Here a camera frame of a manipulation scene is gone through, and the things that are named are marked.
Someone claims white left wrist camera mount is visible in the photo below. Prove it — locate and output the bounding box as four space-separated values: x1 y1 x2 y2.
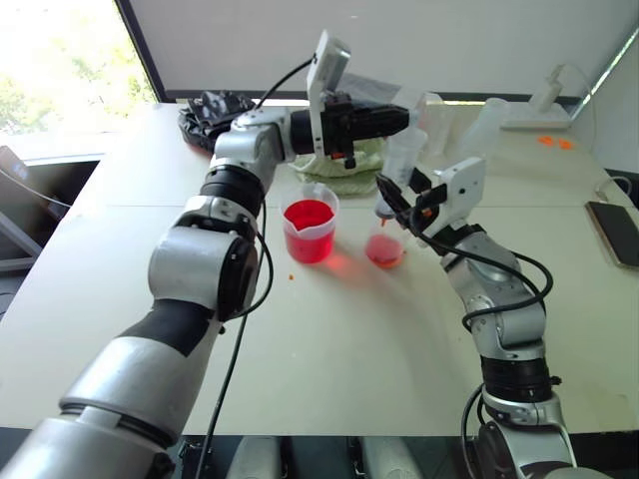
305 29 351 159

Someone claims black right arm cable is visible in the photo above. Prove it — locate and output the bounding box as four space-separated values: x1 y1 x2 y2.
411 209 554 479

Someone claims clear plastic bottle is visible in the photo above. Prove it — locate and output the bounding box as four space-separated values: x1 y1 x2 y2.
373 89 448 230

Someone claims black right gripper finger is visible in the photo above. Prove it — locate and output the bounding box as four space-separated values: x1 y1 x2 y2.
375 173 414 222
396 212 420 239

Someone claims grey rounded shape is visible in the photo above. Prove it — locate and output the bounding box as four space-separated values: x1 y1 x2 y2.
358 436 421 479
229 436 286 479

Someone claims large cup with red liquid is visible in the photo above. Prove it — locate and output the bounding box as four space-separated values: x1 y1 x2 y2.
280 182 341 264

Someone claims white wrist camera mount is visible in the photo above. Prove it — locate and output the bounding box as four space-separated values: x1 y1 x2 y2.
432 156 488 236
305 29 351 159

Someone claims smartphone with tan edge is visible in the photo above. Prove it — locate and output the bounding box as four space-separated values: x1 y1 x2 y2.
584 200 639 270

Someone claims white stand device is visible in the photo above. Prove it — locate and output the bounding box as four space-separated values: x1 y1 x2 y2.
500 63 580 132

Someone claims small clear measuring cup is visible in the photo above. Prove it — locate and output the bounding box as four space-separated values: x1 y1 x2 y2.
363 219 406 270

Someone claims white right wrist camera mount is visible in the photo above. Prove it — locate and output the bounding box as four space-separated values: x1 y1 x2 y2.
432 156 488 236

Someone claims white charging cable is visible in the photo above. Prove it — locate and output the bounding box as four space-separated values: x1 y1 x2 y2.
593 174 639 201

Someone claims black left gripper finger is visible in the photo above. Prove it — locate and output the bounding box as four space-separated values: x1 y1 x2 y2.
356 104 411 124
356 120 411 139

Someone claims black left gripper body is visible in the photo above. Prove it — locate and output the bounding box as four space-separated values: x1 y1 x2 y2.
320 91 361 170

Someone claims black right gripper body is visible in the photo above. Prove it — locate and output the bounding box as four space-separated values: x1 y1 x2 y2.
405 167 448 237

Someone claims black crumpled bag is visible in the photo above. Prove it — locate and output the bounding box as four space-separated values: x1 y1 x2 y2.
178 89 257 157

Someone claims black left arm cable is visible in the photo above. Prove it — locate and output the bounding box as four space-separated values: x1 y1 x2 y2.
192 55 320 479

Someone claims clear plastic container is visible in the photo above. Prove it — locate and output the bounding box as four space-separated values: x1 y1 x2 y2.
461 97 508 161

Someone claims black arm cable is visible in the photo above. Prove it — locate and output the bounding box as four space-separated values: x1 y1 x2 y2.
192 55 320 479
411 209 554 479

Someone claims green terry towel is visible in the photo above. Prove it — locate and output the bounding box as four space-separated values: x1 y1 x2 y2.
292 137 388 197

